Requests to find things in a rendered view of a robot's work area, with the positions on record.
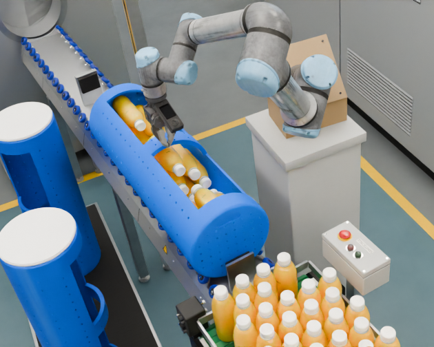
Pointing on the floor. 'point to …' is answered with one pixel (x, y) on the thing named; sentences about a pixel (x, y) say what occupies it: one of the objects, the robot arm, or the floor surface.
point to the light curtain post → (135, 24)
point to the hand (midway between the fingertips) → (168, 145)
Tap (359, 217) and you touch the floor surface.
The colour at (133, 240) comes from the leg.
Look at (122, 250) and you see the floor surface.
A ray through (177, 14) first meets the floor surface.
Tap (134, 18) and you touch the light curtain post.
